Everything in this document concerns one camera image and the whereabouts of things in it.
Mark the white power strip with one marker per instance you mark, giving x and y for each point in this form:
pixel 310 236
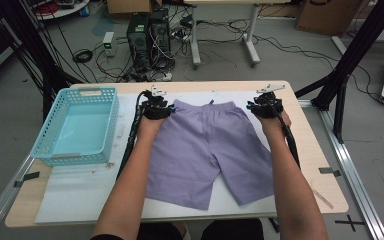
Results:
pixel 167 76

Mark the large cardboard box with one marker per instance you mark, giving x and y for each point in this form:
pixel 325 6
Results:
pixel 326 16

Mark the person's right hand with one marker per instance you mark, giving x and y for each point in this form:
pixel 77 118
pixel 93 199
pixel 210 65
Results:
pixel 275 126

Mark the round white table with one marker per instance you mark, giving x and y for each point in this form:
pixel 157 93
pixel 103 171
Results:
pixel 63 11

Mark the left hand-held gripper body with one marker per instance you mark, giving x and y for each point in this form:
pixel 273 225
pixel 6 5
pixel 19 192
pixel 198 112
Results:
pixel 155 108

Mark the person's left hand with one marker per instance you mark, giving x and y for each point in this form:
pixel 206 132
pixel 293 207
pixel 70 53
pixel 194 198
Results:
pixel 150 128

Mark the purple shorts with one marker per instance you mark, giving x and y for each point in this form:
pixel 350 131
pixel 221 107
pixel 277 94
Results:
pixel 196 143

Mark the beige tape strip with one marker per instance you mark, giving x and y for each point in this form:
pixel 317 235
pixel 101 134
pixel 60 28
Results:
pixel 324 200

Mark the white table frame legs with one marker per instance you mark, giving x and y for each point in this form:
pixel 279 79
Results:
pixel 251 33

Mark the low cardboard box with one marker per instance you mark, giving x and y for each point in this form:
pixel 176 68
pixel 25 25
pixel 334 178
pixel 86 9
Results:
pixel 130 6

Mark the white table mat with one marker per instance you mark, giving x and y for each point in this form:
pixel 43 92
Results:
pixel 80 196

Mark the black computer tower green sticker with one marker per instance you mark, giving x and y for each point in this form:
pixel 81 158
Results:
pixel 138 40

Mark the grey tape strip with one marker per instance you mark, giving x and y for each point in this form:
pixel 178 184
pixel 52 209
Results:
pixel 330 171
pixel 26 178

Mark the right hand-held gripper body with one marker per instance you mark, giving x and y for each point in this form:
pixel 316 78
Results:
pixel 268 106

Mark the white box with green light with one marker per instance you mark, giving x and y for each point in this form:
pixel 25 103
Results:
pixel 108 41

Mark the black metal frame stand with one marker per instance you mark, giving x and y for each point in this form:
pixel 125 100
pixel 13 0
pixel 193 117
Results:
pixel 36 50
pixel 356 46

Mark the aluminium rail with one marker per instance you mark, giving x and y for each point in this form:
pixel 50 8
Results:
pixel 356 186
pixel 0 206

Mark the person's left leg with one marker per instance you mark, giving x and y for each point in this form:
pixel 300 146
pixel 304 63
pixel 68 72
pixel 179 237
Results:
pixel 160 232

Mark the person's right leg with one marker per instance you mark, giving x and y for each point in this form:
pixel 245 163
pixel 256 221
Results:
pixel 233 230

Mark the light blue plastic basket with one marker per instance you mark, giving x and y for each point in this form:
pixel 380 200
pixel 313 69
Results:
pixel 80 130

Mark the person's leg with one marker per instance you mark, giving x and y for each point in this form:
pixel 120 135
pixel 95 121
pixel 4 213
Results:
pixel 160 232
pixel 233 230

